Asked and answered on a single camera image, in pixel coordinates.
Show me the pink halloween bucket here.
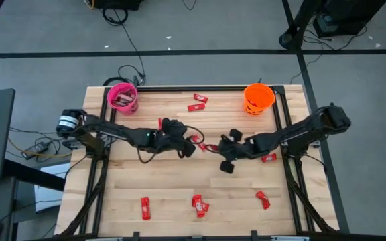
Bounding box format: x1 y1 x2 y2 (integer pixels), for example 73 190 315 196
107 82 139 116

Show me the orange halloween bucket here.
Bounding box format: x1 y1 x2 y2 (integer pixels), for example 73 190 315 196
243 82 277 116

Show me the yellow cable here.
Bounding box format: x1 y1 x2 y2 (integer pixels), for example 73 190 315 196
7 137 74 159

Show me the black stand base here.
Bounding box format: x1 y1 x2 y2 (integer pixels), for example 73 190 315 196
278 0 326 51

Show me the black power adapter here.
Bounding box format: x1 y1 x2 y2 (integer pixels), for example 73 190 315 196
21 141 49 160

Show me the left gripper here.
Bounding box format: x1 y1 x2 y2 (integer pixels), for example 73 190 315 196
147 117 197 159

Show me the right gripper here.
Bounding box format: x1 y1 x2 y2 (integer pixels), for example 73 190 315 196
211 129 255 175

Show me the small black connector box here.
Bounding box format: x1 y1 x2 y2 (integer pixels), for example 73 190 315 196
61 139 80 151

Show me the black floor cable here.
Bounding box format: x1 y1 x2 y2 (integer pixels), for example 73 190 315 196
101 5 147 86

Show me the white sheet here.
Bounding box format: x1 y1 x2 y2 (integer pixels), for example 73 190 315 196
34 163 72 214

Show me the black case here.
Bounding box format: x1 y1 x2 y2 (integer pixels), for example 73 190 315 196
92 0 145 11

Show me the black equipment box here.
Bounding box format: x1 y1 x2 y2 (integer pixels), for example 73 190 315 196
312 0 386 39

